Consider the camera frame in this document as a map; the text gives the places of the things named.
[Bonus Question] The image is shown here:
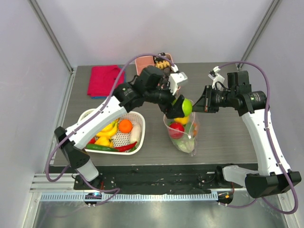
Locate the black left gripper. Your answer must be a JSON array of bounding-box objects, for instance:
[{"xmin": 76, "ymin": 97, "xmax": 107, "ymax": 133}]
[{"xmin": 145, "ymin": 80, "xmax": 185, "ymax": 120}]

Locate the green toy apple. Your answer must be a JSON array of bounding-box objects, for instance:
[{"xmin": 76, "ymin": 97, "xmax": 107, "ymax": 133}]
[{"xmin": 182, "ymin": 98, "xmax": 192, "ymax": 117}]

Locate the red toy apple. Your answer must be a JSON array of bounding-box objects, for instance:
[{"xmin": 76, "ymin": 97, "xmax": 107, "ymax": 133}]
[{"xmin": 169, "ymin": 122, "xmax": 184, "ymax": 139}]

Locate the clear zip top bag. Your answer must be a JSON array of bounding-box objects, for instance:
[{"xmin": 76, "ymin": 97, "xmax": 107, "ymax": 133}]
[{"xmin": 163, "ymin": 113, "xmax": 200, "ymax": 156}]

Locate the green toy lettuce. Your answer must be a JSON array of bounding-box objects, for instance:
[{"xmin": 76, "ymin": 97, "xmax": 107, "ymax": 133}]
[{"xmin": 172, "ymin": 122, "xmax": 196, "ymax": 155}]

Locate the red toy chili pepper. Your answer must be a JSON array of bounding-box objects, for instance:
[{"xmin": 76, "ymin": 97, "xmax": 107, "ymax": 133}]
[{"xmin": 115, "ymin": 142, "xmax": 137, "ymax": 152}]

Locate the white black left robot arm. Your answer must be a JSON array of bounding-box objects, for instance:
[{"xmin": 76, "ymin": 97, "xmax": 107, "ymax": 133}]
[{"xmin": 55, "ymin": 66, "xmax": 188, "ymax": 190}]

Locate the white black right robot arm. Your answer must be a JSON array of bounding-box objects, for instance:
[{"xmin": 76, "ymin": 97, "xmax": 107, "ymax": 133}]
[{"xmin": 192, "ymin": 67, "xmax": 302, "ymax": 199}]

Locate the dark brown sock roll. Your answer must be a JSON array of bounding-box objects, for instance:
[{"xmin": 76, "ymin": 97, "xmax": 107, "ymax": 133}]
[{"xmin": 163, "ymin": 67, "xmax": 171, "ymax": 75}]

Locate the white toy radish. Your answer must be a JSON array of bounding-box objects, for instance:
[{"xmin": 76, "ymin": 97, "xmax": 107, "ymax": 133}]
[{"xmin": 129, "ymin": 124, "xmax": 142, "ymax": 143}]

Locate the yellow black sock roll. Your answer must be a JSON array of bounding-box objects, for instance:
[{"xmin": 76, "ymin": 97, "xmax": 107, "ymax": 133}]
[{"xmin": 155, "ymin": 60, "xmax": 171, "ymax": 70}]

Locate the small orange toy fruit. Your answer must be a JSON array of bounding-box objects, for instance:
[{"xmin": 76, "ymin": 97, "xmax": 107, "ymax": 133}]
[{"xmin": 118, "ymin": 119, "xmax": 133, "ymax": 133}]

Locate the white perforated plastic basket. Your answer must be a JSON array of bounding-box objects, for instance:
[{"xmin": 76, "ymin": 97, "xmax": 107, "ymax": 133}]
[{"xmin": 85, "ymin": 111, "xmax": 145, "ymax": 155}]

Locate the pink divided organizer tray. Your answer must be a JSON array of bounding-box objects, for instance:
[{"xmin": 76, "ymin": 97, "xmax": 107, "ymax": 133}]
[{"xmin": 135, "ymin": 53, "xmax": 173, "ymax": 75}]

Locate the yellow toy banana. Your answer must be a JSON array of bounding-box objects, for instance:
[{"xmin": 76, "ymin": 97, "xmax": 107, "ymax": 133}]
[{"xmin": 96, "ymin": 119, "xmax": 119, "ymax": 137}]

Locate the blue folded cloth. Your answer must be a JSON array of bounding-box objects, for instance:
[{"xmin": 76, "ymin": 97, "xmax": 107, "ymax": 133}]
[{"xmin": 91, "ymin": 67, "xmax": 127, "ymax": 99}]

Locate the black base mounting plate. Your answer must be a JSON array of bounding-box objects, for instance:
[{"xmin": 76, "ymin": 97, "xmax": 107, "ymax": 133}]
[{"xmin": 89, "ymin": 164, "xmax": 241, "ymax": 195}]

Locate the yellow toy bell pepper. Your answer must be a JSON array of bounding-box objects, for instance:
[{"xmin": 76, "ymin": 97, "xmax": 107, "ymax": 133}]
[{"xmin": 95, "ymin": 136, "xmax": 113, "ymax": 148}]

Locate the magenta folded cloth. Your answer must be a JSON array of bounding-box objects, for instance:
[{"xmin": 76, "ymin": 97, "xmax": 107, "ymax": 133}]
[{"xmin": 87, "ymin": 65, "xmax": 121, "ymax": 99}]

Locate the red toy tomato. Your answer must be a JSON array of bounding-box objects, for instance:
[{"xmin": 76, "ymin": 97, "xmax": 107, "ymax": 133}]
[{"xmin": 88, "ymin": 138, "xmax": 96, "ymax": 144}]

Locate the green toy cucumber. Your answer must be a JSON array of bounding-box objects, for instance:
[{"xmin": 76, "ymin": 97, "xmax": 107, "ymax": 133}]
[{"xmin": 86, "ymin": 143, "xmax": 119, "ymax": 152}]

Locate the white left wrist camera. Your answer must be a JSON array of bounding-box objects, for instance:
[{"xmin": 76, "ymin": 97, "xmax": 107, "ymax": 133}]
[{"xmin": 168, "ymin": 65, "xmax": 188, "ymax": 95}]

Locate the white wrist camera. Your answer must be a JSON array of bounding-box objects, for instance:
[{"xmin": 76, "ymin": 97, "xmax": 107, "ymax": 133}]
[
  {"xmin": 208, "ymin": 66, "xmax": 225, "ymax": 89},
  {"xmin": 168, "ymin": 65, "xmax": 188, "ymax": 95}
]

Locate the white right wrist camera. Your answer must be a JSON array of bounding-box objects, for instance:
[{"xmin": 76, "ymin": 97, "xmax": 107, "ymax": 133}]
[{"xmin": 208, "ymin": 66, "xmax": 225, "ymax": 89}]

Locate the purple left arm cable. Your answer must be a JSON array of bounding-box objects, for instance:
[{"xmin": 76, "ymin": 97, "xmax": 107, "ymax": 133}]
[{"xmin": 44, "ymin": 53, "xmax": 178, "ymax": 218}]

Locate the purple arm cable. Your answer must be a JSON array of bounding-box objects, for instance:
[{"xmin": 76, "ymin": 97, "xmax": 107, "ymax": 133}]
[
  {"xmin": 44, "ymin": 53, "xmax": 178, "ymax": 218},
  {"xmin": 218, "ymin": 61, "xmax": 299, "ymax": 215}
]

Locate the perforated metal cable tray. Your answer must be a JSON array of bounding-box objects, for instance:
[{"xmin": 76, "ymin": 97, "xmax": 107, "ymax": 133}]
[{"xmin": 40, "ymin": 192, "xmax": 218, "ymax": 202}]

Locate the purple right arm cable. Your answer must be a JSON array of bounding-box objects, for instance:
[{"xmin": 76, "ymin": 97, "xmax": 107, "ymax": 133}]
[{"xmin": 218, "ymin": 61, "xmax": 299, "ymax": 215}]

